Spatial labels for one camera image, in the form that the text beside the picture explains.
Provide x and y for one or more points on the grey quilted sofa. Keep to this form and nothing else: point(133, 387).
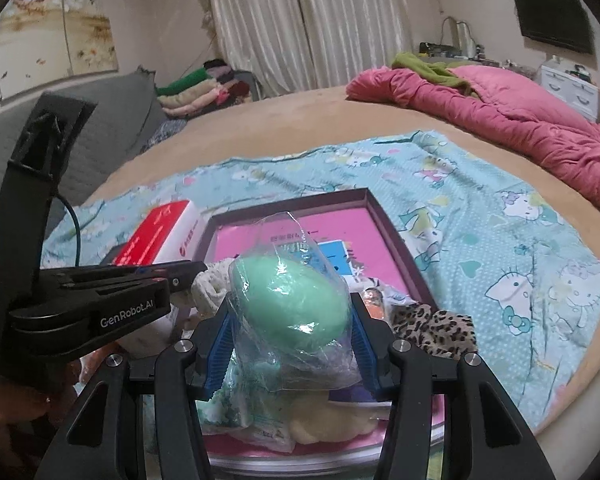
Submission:
point(110, 125)

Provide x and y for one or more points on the white drawer cabinet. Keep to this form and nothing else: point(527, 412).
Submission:
point(570, 90)

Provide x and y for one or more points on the black wall television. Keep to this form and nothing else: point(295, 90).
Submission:
point(555, 20)

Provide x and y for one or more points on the stack of folded clothes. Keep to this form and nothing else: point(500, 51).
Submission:
point(200, 90)

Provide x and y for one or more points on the dark shallow box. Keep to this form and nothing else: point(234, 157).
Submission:
point(400, 245)

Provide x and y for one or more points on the cream plush with purple dress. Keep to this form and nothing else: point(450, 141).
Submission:
point(330, 420)

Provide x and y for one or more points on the floral patterned cloth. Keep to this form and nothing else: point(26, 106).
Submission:
point(165, 135)

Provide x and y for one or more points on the green cloth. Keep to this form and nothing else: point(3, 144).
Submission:
point(430, 70)

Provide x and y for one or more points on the bed with tan sheet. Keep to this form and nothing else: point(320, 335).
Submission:
point(305, 120)

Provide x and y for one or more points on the dark grey flat box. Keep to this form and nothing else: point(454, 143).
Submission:
point(116, 256)

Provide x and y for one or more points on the red and white tissue box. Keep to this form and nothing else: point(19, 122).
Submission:
point(160, 235)

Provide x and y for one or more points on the green egg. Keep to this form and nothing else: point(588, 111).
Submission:
point(290, 300)

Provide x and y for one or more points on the pink and blue book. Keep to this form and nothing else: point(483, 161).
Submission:
point(240, 240)

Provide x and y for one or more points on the wall painting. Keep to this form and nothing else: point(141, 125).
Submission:
point(45, 35)

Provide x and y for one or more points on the leopard print scrunchie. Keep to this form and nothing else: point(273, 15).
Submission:
point(430, 330)

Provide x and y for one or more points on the pink quilt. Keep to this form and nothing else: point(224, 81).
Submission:
point(530, 125)

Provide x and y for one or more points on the teal cartoon printed blanket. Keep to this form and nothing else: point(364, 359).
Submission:
point(505, 240)

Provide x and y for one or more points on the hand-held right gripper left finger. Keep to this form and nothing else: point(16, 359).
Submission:
point(217, 355)

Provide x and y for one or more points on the person's left hand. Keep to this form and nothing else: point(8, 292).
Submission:
point(15, 410)

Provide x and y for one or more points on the cream scrunchie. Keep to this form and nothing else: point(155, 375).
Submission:
point(212, 290)

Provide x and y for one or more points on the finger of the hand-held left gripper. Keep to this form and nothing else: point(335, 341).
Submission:
point(120, 272)
point(187, 282)

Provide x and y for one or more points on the small orange printed packet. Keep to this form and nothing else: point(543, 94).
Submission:
point(374, 302)

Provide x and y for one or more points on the white curtains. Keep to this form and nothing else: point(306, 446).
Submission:
point(330, 20)

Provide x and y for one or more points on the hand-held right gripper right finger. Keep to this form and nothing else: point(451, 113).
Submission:
point(365, 355)

